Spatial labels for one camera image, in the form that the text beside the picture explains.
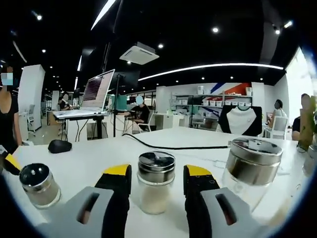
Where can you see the straight ceiling light strip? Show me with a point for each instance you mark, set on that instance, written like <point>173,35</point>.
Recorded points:
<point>210,66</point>

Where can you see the white standing desk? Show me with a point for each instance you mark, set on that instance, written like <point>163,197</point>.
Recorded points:
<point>74,124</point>

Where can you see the curved ceiling light strip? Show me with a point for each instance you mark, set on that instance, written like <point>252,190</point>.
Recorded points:
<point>102,13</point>

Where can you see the shelf with white bins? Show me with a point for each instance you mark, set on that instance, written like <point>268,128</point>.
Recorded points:
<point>213,104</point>

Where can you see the chair with white black shirt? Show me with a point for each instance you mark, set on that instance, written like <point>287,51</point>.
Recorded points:
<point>241,121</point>

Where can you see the white laptop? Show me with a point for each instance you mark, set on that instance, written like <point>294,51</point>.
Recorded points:
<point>95,91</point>

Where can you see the small seasoning bottle white powder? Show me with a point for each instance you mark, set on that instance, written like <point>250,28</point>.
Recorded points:
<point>39,183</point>
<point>154,178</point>

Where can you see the black tripod stand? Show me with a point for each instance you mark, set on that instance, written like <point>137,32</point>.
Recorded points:
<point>116,106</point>

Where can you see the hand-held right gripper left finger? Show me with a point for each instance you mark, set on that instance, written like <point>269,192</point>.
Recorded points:
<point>81,196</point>

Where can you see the tall seasoning bottle brown contents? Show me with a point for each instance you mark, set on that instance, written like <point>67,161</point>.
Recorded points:
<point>252,161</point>

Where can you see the black computer mouse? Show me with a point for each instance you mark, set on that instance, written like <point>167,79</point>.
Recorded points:
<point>59,146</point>

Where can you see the large green potted plant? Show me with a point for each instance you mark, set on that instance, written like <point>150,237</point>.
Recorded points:
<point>308,119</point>

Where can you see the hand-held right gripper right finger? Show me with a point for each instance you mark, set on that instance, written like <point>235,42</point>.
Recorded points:
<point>237,200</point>

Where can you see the ceiling air conditioner unit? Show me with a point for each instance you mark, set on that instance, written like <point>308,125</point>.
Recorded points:
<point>138,53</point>

